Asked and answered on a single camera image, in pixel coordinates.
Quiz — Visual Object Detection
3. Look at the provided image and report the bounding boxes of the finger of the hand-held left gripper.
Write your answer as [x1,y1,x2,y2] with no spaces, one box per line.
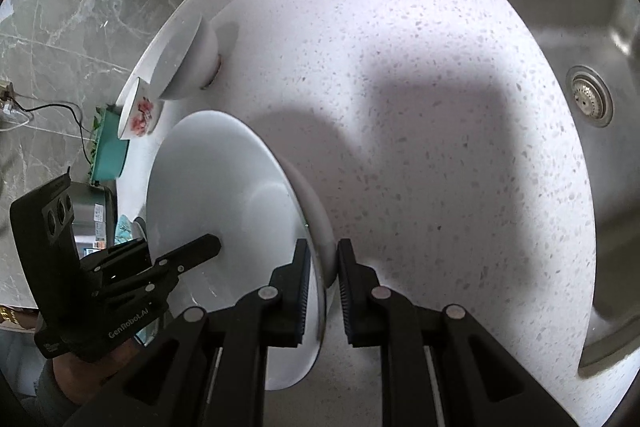
[151,234,222,277]

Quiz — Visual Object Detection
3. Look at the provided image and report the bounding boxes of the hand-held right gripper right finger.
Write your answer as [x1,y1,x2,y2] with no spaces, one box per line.
[336,238,581,427]

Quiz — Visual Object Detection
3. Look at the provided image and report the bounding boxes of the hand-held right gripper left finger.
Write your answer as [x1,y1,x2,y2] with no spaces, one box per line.
[65,239,313,427]

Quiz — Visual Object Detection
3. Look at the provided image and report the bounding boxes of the large teal floral plate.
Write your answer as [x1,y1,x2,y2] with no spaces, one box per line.
[116,216,147,249]

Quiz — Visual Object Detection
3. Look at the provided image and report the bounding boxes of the large white bowl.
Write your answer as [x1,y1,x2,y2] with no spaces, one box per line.
[146,109,337,391]

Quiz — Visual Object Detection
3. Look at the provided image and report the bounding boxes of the pink floral bowl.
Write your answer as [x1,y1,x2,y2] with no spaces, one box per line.
[117,77,165,142]

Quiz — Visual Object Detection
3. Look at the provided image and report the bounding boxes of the small white bowl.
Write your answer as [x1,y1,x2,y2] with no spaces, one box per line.
[152,16,221,102]

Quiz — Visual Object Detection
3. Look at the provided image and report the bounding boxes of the person's left forearm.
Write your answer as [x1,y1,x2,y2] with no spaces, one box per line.
[31,356,76,418]

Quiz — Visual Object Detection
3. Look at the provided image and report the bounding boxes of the person's left hand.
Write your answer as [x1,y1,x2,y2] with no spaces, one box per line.
[50,338,147,408]

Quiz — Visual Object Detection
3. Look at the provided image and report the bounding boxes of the stainless steel rice cooker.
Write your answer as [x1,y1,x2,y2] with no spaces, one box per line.
[65,181,119,254]

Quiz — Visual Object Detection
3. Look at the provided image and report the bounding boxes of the green plastic colander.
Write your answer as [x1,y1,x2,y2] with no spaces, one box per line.
[90,104,130,184]

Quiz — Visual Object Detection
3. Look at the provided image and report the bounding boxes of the leafy greens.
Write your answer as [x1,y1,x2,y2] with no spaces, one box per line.
[90,106,107,174]

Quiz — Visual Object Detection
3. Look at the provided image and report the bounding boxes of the stainless steel sink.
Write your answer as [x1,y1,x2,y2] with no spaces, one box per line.
[462,0,640,383]

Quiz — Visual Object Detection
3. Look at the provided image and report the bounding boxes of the black power cord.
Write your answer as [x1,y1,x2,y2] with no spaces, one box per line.
[14,102,87,138]

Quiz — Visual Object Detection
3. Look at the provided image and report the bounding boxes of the wall power outlet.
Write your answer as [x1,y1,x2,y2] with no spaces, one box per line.
[0,78,19,128]

